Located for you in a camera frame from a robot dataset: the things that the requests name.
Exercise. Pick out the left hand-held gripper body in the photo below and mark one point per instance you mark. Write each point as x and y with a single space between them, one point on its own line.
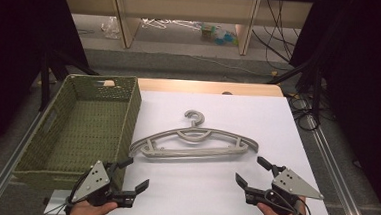
95 182

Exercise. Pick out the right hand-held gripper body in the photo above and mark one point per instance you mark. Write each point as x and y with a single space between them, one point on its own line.
285 190

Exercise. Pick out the green woven basket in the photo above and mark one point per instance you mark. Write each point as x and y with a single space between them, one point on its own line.
87 128

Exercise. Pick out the person's left hand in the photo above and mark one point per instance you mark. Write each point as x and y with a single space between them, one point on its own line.
88 212

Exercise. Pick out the white table mat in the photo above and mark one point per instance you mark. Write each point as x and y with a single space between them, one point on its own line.
213 189

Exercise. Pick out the black metal stand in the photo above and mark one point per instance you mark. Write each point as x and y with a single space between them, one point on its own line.
46 75
315 88

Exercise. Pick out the dark curtain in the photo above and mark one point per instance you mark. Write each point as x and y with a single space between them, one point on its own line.
363 81
15 43

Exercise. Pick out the clear plastic bag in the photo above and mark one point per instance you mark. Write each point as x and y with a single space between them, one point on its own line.
111 27

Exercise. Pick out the colourful toy pile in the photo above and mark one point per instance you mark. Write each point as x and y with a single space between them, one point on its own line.
219 35

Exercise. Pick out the wooden shelf unit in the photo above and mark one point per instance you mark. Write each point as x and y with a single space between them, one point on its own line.
184 7

